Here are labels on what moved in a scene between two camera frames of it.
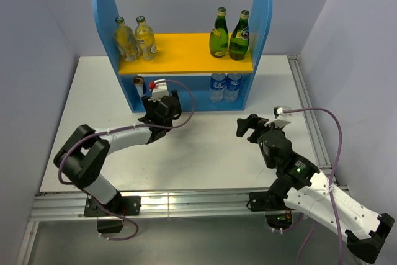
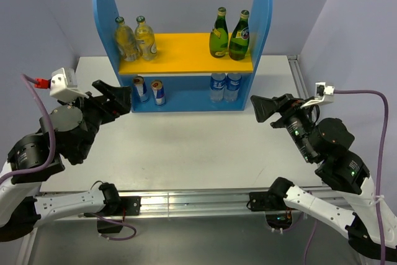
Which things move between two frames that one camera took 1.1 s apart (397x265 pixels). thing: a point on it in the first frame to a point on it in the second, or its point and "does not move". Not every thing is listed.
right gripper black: x=252 y=121 to x=285 y=103
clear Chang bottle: x=144 y=40 does not move
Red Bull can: x=138 y=81 does not move
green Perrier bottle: x=239 y=42 does not move
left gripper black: x=149 y=105 to x=120 y=97
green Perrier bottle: x=219 y=40 does not move
